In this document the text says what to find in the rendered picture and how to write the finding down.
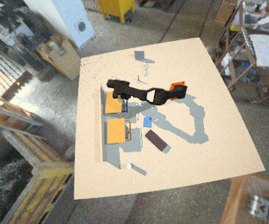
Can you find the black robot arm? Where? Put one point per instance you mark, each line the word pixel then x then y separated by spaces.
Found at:
pixel 160 97

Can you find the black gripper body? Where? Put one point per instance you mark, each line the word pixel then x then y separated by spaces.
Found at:
pixel 115 96

